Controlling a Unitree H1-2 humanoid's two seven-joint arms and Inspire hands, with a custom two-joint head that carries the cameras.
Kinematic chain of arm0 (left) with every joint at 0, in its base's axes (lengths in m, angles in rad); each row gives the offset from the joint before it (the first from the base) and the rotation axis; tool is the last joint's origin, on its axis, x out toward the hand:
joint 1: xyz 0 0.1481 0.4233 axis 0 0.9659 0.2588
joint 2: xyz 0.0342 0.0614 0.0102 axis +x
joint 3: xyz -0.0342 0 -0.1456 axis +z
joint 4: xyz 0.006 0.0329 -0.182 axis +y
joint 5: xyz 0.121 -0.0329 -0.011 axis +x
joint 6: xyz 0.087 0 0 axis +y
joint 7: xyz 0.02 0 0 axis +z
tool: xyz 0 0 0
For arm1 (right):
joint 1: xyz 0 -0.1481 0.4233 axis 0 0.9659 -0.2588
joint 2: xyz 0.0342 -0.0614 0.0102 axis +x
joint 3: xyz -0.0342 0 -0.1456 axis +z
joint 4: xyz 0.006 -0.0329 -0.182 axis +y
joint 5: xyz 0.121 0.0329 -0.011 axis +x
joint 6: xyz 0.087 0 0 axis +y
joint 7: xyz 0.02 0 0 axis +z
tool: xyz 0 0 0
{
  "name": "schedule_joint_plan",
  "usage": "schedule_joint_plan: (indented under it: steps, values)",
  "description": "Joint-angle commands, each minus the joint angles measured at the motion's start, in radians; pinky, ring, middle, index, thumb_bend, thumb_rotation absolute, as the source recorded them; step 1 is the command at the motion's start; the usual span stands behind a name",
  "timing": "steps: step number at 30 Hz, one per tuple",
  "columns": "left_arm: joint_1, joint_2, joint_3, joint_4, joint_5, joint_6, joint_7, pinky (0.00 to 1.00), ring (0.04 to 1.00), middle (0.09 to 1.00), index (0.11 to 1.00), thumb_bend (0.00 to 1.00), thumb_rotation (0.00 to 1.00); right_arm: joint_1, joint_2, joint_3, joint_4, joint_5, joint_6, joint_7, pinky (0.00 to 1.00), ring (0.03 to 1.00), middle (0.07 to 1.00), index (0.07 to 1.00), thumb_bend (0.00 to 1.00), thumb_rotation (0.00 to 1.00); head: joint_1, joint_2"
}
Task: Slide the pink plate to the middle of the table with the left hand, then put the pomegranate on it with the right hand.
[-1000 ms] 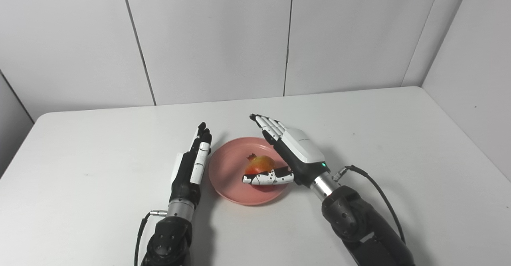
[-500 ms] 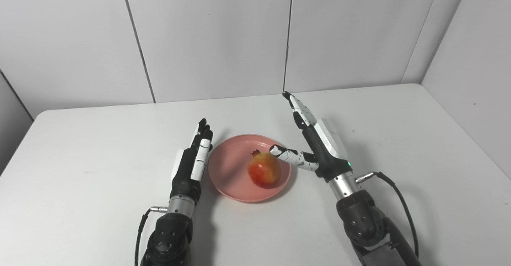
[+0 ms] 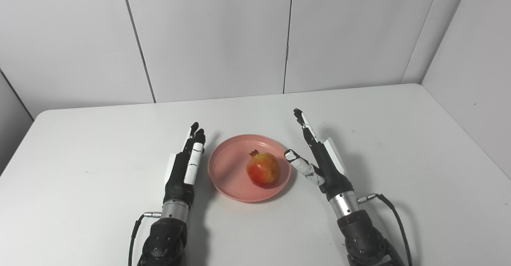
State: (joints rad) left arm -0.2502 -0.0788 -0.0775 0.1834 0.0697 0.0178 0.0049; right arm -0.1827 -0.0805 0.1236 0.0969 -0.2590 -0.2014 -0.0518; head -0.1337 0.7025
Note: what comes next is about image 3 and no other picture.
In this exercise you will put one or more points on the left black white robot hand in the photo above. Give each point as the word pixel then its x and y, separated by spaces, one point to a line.
pixel 183 170

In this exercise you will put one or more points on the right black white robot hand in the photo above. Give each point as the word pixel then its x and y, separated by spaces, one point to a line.
pixel 323 162

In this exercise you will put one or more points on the pink round plate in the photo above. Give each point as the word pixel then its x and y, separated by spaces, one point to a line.
pixel 235 170

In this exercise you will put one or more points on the red pomegranate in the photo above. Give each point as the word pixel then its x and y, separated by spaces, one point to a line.
pixel 263 169

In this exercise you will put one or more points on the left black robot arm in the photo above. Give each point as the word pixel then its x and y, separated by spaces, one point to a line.
pixel 165 234

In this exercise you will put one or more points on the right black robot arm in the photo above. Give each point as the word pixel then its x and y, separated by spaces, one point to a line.
pixel 363 234

